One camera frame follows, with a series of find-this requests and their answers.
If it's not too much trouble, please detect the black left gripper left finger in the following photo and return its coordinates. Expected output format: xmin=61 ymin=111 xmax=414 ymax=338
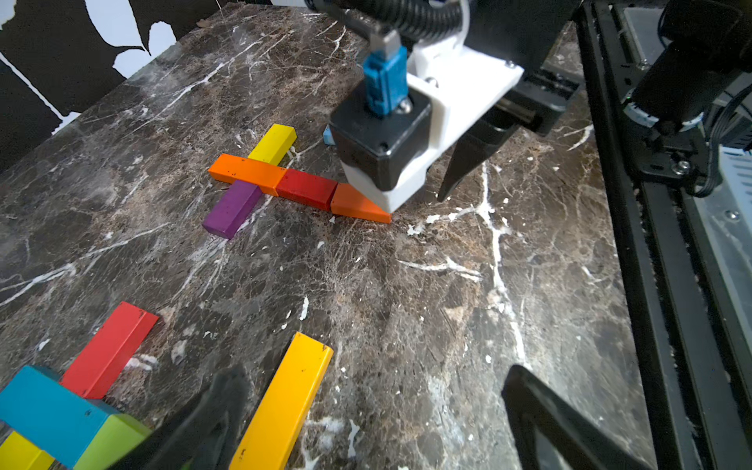
xmin=111 ymin=364 xmax=249 ymax=469

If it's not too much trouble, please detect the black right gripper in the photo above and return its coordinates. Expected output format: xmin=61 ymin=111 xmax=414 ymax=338
xmin=437 ymin=64 xmax=582 ymax=202

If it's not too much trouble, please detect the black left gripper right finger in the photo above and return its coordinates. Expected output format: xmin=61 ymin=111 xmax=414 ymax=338
xmin=501 ymin=364 xmax=646 ymax=469

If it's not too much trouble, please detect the yellow long block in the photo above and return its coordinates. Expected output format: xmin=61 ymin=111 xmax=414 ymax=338
xmin=229 ymin=333 xmax=334 ymax=469

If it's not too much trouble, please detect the light yellow-green block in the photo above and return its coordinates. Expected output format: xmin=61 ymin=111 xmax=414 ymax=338
xmin=74 ymin=414 xmax=152 ymax=470

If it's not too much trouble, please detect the red-orange small block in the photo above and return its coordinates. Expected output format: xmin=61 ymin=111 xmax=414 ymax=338
xmin=60 ymin=302 xmax=159 ymax=400

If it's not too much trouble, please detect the cyan block group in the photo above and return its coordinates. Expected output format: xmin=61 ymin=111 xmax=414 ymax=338
xmin=1 ymin=365 xmax=118 ymax=468
xmin=322 ymin=127 xmax=336 ymax=146

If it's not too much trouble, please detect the red block group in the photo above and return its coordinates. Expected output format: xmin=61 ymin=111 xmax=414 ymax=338
xmin=276 ymin=170 xmax=338 ymax=212

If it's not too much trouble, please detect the yellow small block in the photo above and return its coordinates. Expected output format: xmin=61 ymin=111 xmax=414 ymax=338
xmin=0 ymin=432 xmax=54 ymax=470

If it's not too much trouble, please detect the yellow block group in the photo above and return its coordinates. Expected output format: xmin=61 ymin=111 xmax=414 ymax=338
xmin=248 ymin=123 xmax=297 ymax=166

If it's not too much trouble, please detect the orange long block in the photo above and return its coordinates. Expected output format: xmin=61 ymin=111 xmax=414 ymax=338
xmin=209 ymin=154 xmax=287 ymax=196

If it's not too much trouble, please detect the purple block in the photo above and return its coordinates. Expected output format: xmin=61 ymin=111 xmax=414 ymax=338
xmin=202 ymin=181 xmax=264 ymax=240

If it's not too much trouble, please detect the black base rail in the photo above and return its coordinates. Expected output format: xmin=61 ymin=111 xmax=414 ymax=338
xmin=575 ymin=1 xmax=751 ymax=469

